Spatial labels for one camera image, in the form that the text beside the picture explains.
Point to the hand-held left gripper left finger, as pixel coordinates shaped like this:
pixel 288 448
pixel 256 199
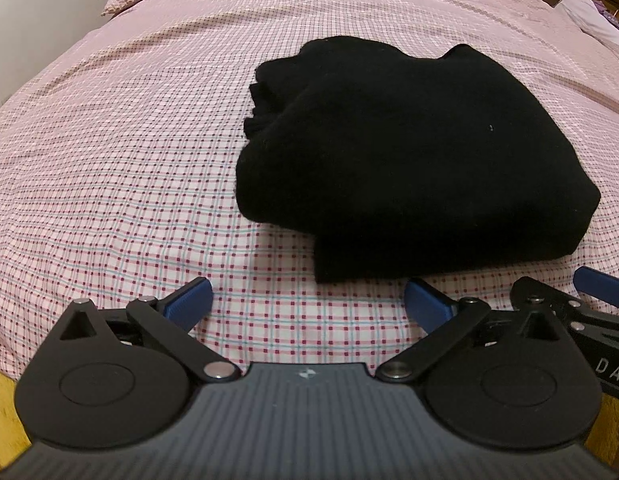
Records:
pixel 187 302

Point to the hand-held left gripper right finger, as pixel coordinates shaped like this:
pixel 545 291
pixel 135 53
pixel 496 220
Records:
pixel 429 302

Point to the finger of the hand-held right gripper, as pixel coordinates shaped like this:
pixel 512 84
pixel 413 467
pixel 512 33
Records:
pixel 602 285
pixel 529 287

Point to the black knit cardigan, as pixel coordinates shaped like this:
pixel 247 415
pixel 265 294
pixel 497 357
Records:
pixel 399 160

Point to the pink checked blanket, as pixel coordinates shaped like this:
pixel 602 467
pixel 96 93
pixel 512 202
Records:
pixel 114 135

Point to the pale pink pillow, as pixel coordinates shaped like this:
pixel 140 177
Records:
pixel 589 20

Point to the purple patterned cloth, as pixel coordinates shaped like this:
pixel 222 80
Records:
pixel 614 15

